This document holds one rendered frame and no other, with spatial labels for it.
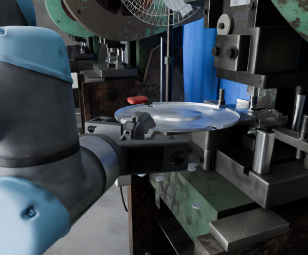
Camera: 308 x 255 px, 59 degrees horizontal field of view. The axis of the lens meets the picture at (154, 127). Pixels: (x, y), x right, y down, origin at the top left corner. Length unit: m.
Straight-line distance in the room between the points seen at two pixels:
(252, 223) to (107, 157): 0.34
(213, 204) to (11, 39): 0.48
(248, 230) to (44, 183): 0.40
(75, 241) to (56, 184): 1.27
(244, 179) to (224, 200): 0.07
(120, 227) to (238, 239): 1.08
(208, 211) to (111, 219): 1.05
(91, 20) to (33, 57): 1.69
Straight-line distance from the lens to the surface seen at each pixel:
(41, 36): 0.24
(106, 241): 1.48
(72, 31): 3.63
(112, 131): 0.42
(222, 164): 0.69
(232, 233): 0.54
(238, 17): 0.72
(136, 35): 1.97
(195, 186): 0.65
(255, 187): 0.61
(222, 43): 0.71
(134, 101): 0.94
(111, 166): 0.33
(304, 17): 0.38
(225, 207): 0.59
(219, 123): 0.58
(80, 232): 1.56
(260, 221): 0.58
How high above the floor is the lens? 0.98
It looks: 19 degrees down
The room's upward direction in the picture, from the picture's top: straight up
